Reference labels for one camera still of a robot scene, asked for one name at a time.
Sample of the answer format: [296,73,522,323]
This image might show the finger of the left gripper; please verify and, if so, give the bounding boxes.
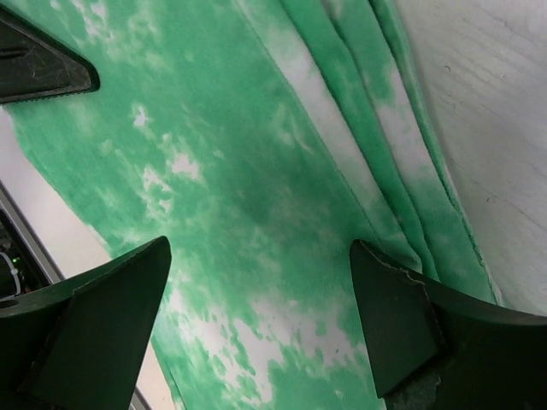
[1,8,100,105]

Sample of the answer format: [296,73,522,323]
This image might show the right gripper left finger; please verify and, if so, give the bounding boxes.
[1,237,172,410]

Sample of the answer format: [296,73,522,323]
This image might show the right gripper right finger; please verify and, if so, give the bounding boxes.
[350,240,546,409]

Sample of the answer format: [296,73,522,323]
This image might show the green tie-dye trousers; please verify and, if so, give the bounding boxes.
[9,1,501,409]

